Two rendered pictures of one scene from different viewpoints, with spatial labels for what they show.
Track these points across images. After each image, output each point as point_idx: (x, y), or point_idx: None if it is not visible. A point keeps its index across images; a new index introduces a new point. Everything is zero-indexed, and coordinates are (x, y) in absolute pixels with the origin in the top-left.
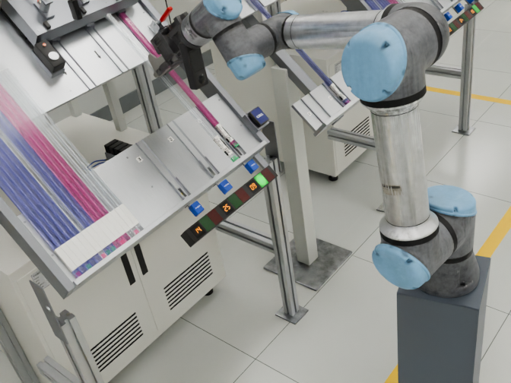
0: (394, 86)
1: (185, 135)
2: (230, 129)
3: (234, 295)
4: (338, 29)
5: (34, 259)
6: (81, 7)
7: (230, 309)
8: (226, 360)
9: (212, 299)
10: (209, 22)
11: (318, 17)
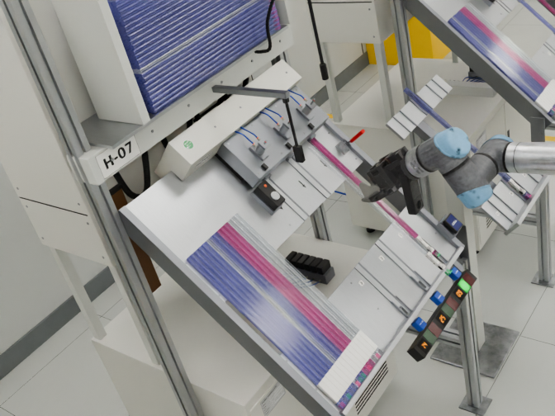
0: None
1: (393, 252)
2: (428, 238)
3: (409, 390)
4: None
5: (299, 394)
6: (287, 143)
7: (409, 406)
8: None
9: (386, 396)
10: (442, 161)
11: (544, 148)
